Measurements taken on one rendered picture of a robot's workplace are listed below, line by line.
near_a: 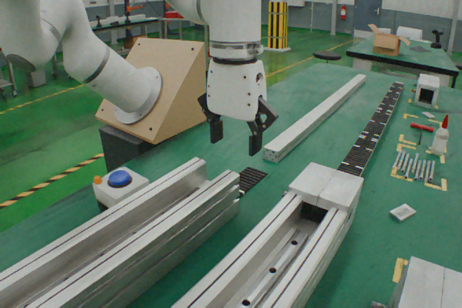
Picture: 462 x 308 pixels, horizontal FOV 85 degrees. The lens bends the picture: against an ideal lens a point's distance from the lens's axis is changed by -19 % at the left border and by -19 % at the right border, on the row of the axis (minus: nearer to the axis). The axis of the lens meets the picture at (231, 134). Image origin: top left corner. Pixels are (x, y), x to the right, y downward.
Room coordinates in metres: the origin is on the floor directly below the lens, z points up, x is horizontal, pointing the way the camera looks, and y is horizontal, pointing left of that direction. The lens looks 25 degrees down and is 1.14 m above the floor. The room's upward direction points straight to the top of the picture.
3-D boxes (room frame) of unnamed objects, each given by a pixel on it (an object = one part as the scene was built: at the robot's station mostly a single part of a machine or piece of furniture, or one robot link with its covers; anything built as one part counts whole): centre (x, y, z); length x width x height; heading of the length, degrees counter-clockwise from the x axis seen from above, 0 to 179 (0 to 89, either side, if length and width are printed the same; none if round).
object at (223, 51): (0.51, -0.01, 1.06); 0.09 x 0.08 x 0.03; 54
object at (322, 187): (0.40, -0.14, 0.83); 0.12 x 0.09 x 0.10; 54
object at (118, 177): (0.45, 0.20, 0.84); 0.04 x 0.04 x 0.02
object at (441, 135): (0.65, -0.58, 0.84); 0.04 x 0.04 x 0.12
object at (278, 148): (1.02, -0.37, 0.79); 0.96 x 0.04 x 0.03; 144
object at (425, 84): (1.08, -0.80, 0.83); 0.11 x 0.10 x 0.10; 54
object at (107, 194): (0.44, 0.19, 0.81); 0.10 x 0.08 x 0.06; 54
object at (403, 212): (0.41, -0.33, 0.78); 0.05 x 0.03 x 0.01; 113
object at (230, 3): (0.52, 0.00, 1.14); 0.09 x 0.08 x 0.13; 45
